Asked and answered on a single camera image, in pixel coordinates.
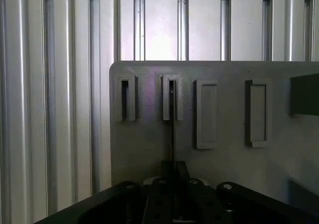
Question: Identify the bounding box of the grey printed parts rack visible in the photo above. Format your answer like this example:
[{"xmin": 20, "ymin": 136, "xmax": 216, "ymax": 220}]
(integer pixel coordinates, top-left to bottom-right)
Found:
[{"xmin": 109, "ymin": 60, "xmax": 319, "ymax": 216}]

